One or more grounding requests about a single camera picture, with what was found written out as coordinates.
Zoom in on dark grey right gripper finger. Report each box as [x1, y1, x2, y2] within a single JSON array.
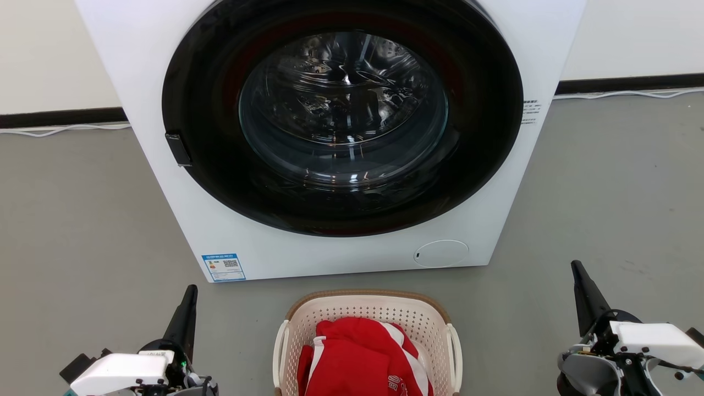
[[570, 260, 612, 338]]

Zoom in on round white filter cap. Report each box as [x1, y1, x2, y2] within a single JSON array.
[[413, 239, 470, 270]]

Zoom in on blue energy label sticker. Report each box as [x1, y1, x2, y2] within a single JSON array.
[[201, 253, 247, 283]]

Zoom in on black round washer door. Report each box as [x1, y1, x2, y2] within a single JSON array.
[[162, 0, 524, 238]]

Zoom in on white washing machine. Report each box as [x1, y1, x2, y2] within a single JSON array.
[[74, 0, 588, 283]]

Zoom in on white floor cable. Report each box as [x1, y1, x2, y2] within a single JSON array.
[[552, 86, 704, 101], [0, 122, 132, 138]]

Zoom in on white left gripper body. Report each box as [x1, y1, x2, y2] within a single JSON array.
[[70, 338, 194, 396]]

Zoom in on red and white jersey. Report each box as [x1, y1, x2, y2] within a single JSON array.
[[297, 316, 435, 396]]

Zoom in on beige plastic laundry basket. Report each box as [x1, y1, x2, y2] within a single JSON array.
[[273, 289, 463, 396]]

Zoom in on black washer door handle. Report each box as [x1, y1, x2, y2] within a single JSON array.
[[164, 131, 194, 167]]

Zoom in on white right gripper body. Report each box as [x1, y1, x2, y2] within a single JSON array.
[[583, 310, 704, 396]]

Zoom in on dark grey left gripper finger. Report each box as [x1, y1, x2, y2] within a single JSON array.
[[163, 284, 199, 361]]

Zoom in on small text washer sticker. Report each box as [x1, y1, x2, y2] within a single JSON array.
[[519, 98, 543, 127]]

